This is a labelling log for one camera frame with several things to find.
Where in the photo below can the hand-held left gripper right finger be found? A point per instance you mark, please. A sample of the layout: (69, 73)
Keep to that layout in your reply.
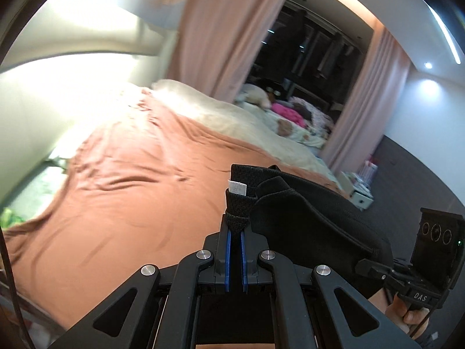
(244, 261)

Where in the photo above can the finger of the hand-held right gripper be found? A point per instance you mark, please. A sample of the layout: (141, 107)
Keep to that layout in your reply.
(376, 272)

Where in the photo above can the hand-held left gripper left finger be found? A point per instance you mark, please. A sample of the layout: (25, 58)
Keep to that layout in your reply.
(229, 258)

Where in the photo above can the black sleeveless top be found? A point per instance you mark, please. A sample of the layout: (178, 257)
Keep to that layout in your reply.
(308, 218)

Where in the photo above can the hanging dark clothes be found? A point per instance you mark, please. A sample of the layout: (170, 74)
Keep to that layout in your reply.
(332, 54)

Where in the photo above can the person's right hand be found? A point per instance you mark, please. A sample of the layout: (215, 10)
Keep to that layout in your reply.
(399, 316)

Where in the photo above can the white nightstand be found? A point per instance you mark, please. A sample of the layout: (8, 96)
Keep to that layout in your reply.
(359, 196)

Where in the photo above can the pink striped box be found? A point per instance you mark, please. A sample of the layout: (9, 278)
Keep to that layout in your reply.
(369, 171)

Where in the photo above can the orange blanket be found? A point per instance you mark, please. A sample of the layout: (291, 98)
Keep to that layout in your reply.
(127, 189)

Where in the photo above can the cartoon printed bedding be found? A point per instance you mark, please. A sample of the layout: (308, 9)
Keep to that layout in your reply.
(290, 132)

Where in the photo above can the cream duvet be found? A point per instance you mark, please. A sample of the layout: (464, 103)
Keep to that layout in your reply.
(218, 116)

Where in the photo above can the pink plush cloth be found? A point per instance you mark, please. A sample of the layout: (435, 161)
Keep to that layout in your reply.
(287, 114)

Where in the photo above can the floral blanket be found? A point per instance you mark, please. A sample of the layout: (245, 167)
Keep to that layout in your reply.
(316, 116)

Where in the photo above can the beige plush toy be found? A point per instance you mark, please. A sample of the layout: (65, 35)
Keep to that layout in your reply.
(254, 96)

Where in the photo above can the narrow pink curtain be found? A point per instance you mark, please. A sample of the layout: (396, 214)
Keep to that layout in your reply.
(367, 98)

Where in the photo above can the brown plush toy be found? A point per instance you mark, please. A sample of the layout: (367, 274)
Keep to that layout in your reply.
(272, 96)

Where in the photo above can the round ceiling spotlight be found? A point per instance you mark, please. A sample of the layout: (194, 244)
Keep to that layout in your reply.
(428, 65)

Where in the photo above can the ceiling light strip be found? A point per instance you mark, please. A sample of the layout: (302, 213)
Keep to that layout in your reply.
(445, 34)

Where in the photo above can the hanging dark coat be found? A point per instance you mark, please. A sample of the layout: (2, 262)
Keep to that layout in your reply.
(299, 43)

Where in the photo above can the wide pink curtain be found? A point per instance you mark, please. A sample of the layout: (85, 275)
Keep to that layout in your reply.
(218, 25)

